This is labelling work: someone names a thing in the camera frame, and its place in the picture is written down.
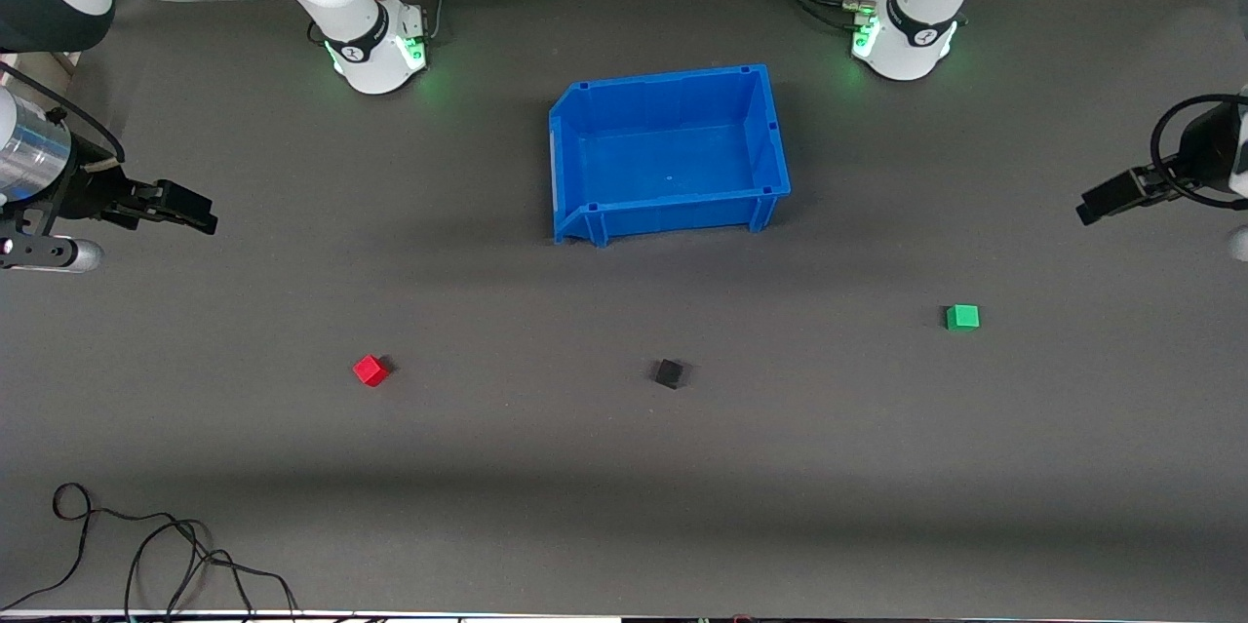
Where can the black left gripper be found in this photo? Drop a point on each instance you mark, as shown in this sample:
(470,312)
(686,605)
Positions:
(1201,151)

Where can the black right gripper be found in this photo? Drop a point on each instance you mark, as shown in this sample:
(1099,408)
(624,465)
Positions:
(91,192)

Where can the small green cube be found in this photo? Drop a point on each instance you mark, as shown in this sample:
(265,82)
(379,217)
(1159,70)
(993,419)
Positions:
(962,317)

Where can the small red cube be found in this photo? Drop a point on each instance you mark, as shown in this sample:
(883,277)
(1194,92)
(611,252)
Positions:
(370,370)

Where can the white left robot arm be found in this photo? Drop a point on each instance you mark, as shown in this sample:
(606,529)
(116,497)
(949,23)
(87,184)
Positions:
(916,28)

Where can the small black cube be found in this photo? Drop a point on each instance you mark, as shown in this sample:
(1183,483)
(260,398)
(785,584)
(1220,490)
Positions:
(669,373)

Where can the blue plastic storage bin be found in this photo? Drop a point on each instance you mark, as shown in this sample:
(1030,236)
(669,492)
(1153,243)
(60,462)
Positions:
(673,155)

